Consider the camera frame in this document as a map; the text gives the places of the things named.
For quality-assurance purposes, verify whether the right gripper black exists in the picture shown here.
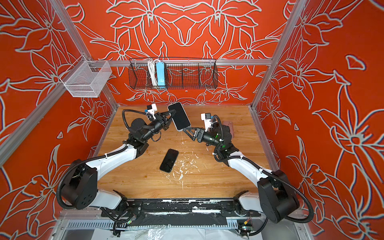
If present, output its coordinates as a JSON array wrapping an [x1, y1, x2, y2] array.
[[184, 127, 225, 150]]

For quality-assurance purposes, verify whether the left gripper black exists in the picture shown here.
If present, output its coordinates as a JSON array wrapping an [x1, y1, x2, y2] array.
[[142, 110, 175, 143]]

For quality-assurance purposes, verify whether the black smartphone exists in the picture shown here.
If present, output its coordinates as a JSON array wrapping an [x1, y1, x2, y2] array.
[[168, 102, 191, 132], [159, 149, 179, 173]]

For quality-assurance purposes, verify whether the pink phone case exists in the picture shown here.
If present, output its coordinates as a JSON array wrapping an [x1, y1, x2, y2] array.
[[223, 121, 235, 138]]

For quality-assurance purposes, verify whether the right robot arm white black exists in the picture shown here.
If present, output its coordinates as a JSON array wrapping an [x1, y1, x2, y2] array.
[[183, 115, 315, 224]]

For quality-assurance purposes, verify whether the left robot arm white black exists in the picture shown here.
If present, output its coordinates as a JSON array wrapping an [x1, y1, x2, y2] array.
[[56, 110, 176, 210]]

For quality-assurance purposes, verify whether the blue box in basket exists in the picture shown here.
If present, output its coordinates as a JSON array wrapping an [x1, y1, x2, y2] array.
[[156, 62, 166, 89]]

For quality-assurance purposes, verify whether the small green circuit board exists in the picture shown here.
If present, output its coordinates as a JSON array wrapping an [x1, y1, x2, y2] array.
[[238, 220, 253, 238]]

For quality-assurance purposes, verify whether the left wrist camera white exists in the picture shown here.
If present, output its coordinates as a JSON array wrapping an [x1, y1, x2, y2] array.
[[145, 104, 158, 121]]

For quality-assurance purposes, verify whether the black wire wall basket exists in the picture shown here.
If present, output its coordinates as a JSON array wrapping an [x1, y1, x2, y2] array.
[[128, 58, 219, 90]]

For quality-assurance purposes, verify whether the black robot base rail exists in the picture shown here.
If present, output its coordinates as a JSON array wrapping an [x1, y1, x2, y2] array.
[[101, 198, 262, 228]]

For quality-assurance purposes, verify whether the white mesh wall basket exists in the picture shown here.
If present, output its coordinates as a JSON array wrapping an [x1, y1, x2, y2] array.
[[60, 61, 112, 98]]

